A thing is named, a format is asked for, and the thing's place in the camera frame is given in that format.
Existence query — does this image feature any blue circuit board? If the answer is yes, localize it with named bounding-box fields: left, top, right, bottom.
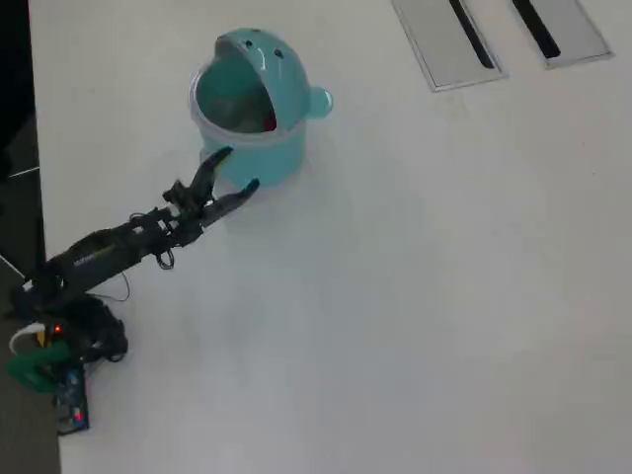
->
left=51, top=364, right=93, bottom=436

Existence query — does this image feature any white cable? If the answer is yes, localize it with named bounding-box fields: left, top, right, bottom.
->
left=9, top=320, right=50, bottom=355

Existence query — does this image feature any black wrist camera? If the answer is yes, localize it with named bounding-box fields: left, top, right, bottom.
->
left=161, top=180, right=192, bottom=206

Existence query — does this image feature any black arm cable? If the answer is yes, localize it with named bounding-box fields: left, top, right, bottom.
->
left=116, top=241, right=175, bottom=302

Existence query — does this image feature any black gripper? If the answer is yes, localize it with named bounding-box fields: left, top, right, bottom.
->
left=166, top=145, right=262, bottom=247

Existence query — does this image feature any green table clamp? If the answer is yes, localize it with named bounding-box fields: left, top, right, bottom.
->
left=5, top=340, right=75, bottom=396

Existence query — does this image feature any silver cable grommet plate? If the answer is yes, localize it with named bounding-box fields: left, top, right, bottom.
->
left=391, top=0, right=510, bottom=94
left=508, top=0, right=616, bottom=69

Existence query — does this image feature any teal whale-shaped bin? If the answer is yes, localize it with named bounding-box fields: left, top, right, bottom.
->
left=187, top=28, right=335, bottom=193

